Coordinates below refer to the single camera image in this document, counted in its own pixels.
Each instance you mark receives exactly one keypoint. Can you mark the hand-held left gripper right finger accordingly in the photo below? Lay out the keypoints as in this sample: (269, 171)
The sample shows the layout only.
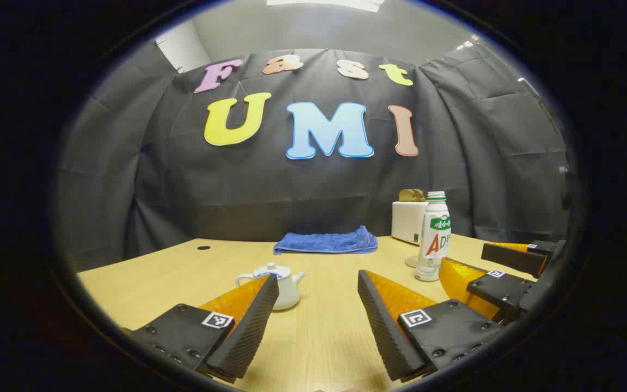
(381, 326)

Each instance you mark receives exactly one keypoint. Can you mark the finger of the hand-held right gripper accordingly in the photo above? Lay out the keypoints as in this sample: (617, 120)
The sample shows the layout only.
(515, 260)
(498, 291)

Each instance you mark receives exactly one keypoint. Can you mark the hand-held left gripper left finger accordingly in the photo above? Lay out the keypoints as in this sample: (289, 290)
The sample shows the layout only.
(253, 321)

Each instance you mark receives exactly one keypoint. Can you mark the white ceramic teacup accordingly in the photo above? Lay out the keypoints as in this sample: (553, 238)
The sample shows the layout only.
(286, 291)

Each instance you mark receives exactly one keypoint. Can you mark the round beige coaster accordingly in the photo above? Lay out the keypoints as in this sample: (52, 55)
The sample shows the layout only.
(411, 262)

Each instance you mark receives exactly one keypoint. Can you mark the white water bottle green label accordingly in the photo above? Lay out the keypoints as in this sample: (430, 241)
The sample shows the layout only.
(434, 228)

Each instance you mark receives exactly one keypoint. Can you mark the blue folded towel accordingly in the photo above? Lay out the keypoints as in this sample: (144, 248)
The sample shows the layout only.
(327, 242)

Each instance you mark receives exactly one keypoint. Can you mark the white toaster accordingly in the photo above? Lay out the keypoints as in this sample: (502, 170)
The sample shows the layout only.
(407, 220)

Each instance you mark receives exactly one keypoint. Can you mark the brown bread slice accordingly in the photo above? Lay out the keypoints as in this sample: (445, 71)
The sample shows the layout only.
(419, 196)
(406, 196)

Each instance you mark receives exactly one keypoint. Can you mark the black backdrop cloth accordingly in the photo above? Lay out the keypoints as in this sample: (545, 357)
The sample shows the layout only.
(237, 185)

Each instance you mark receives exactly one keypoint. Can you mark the small ceiling light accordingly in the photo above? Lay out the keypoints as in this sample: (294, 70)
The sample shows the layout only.
(468, 43)

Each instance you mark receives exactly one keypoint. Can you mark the long ceiling light panel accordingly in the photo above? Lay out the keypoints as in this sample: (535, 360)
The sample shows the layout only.
(324, 4)

